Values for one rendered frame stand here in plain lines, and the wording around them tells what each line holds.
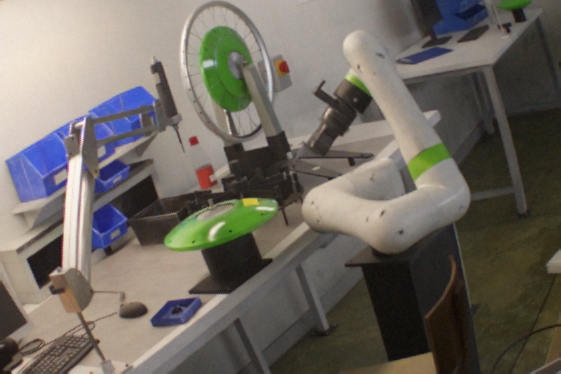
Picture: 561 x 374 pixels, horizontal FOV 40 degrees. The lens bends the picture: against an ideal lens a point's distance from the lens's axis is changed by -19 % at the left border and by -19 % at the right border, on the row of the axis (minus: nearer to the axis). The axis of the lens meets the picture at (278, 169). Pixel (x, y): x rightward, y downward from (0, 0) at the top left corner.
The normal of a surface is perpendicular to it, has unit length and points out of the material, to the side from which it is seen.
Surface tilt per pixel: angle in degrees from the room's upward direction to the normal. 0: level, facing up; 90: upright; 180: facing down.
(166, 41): 90
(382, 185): 88
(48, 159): 87
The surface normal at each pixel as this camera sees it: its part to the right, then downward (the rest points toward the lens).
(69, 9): 0.80, -0.15
